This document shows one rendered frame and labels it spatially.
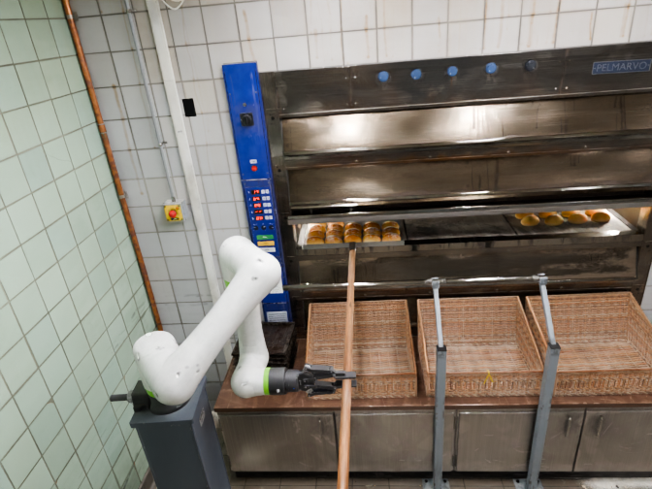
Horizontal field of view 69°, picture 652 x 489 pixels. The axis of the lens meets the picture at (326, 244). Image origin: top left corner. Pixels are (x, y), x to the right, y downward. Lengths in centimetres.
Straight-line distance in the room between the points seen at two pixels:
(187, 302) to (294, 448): 102
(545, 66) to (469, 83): 34
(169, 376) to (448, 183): 161
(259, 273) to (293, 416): 127
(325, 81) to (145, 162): 101
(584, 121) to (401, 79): 87
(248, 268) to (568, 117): 169
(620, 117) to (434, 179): 87
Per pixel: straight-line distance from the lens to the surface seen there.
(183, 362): 144
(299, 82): 232
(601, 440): 285
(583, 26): 247
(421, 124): 235
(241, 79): 232
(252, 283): 140
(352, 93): 232
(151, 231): 275
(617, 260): 292
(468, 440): 267
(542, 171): 255
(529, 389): 256
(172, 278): 285
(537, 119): 247
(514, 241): 265
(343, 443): 146
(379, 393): 246
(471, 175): 246
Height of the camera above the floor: 232
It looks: 26 degrees down
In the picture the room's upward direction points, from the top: 5 degrees counter-clockwise
